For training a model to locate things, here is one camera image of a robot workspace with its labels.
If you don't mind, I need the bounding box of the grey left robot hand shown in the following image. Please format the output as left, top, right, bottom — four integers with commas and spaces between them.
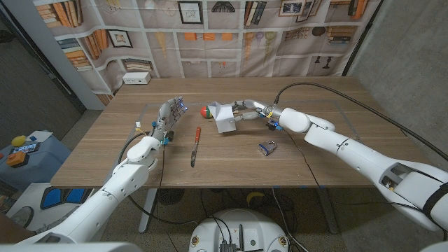
150, 97, 188, 141

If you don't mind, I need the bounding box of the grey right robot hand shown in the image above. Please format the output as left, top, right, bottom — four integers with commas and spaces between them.
229, 99, 284, 124

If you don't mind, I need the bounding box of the small white box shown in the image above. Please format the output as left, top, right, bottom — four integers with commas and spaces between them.
206, 101, 237, 134

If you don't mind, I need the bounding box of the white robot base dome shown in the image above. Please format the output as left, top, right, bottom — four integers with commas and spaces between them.
188, 209, 291, 252

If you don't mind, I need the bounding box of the silver padlock with blue band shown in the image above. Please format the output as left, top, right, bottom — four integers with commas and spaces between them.
258, 140, 278, 157

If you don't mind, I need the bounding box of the white power strip box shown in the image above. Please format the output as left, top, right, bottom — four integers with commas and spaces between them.
122, 71, 152, 85

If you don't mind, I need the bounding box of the printed bookshelf backdrop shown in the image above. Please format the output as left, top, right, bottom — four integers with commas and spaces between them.
31, 0, 382, 106

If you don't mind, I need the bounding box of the black floor fan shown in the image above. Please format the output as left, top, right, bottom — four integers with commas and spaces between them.
156, 188, 186, 206

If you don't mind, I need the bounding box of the yellow banana shaped object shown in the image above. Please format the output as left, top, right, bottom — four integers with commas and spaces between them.
246, 191, 266, 207

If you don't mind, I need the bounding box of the white table leg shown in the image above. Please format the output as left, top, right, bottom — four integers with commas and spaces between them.
138, 188, 158, 234

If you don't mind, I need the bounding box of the grey table leg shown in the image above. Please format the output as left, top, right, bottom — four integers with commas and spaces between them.
316, 188, 340, 235

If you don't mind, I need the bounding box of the black backdrop stand pole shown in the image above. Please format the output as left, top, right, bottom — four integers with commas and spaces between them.
342, 0, 384, 77

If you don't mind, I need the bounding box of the white paper sheet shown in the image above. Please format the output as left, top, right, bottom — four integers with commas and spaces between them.
26, 130, 54, 144

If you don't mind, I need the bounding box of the blue grey side cabinet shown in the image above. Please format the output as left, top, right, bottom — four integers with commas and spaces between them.
0, 134, 73, 192

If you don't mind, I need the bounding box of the white case with blue pads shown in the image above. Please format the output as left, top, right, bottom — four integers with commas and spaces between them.
6, 185, 95, 232

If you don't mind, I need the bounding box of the dark phone with colourful screen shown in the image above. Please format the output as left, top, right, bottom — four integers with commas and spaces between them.
10, 142, 41, 155

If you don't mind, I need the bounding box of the orange block toy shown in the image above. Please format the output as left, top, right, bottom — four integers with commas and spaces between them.
6, 150, 27, 168

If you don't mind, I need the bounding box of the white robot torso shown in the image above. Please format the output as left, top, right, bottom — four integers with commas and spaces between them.
0, 240, 448, 252

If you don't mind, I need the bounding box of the knife with red handle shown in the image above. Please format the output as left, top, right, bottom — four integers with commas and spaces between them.
190, 126, 202, 169

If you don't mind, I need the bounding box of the striped maraca with wooden handle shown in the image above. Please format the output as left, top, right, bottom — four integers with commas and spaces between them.
199, 106, 241, 119

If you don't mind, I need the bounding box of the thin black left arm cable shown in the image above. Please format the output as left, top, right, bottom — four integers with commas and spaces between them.
155, 141, 167, 211

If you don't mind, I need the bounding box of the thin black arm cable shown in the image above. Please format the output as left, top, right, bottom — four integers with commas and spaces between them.
283, 128, 421, 211
155, 141, 167, 211

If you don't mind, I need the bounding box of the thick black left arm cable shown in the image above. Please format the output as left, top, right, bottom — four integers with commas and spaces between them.
118, 132, 197, 227

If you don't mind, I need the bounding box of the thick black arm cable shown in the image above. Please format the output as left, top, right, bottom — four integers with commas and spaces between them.
274, 82, 448, 162
118, 132, 197, 227

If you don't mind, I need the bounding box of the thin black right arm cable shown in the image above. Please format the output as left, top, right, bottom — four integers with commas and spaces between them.
283, 128, 421, 211

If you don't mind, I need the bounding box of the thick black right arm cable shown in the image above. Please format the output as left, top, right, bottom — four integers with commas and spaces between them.
274, 82, 448, 162

